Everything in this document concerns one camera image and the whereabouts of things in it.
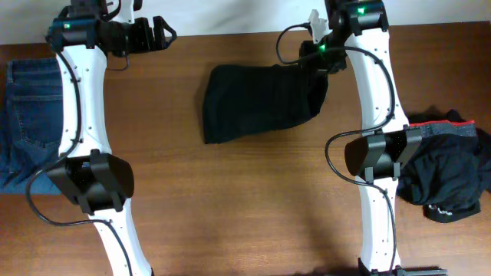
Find black shorts with red waistband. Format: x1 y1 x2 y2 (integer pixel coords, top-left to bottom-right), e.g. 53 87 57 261
397 110 490 223

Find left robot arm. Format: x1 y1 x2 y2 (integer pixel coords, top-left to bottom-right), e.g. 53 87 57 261
46 0 177 276

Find folded blue denim jeans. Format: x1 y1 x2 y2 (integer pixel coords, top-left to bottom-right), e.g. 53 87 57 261
1 58 63 195

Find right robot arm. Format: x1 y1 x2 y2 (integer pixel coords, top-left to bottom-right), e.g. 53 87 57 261
302 1 422 275

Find black trousers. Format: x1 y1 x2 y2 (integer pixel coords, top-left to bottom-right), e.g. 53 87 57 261
203 64 328 144

